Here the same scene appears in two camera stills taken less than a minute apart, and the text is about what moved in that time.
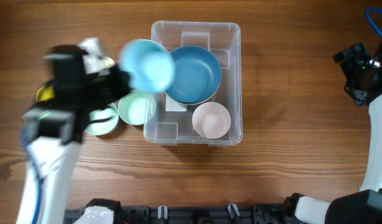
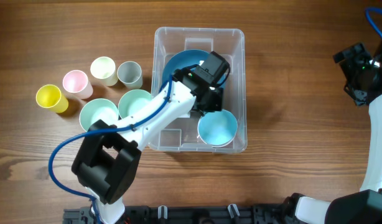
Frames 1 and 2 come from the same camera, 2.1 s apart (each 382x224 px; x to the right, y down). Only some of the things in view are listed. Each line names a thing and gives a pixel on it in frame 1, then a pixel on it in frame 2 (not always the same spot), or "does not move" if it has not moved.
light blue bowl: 147,66 -> 218,129
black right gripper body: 352,61 does not move
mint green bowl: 137,107 does not move
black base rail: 275,213 does not move
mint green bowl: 103,121 does not move
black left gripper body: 93,88 -> 214,101
